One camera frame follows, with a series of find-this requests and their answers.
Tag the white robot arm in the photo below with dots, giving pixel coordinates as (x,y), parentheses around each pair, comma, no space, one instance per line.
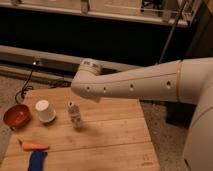
(187,81)

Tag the small clear plastic bottle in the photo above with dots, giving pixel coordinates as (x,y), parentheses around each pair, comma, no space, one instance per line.
(75,116)

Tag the wooden table board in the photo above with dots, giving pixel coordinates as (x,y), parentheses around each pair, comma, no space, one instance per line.
(114,136)

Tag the white upside-down cup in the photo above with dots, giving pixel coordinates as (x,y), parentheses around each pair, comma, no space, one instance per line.
(46,112)

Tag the red bowl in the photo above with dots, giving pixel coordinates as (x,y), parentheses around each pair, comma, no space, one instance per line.
(17,116)

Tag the blue cloth object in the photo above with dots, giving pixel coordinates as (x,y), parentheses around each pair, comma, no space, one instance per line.
(36,160)

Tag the orange carrot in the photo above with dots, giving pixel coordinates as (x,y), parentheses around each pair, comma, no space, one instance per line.
(29,145)

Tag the black diagonal pole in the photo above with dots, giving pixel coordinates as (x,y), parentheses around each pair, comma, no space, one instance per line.
(178,16)

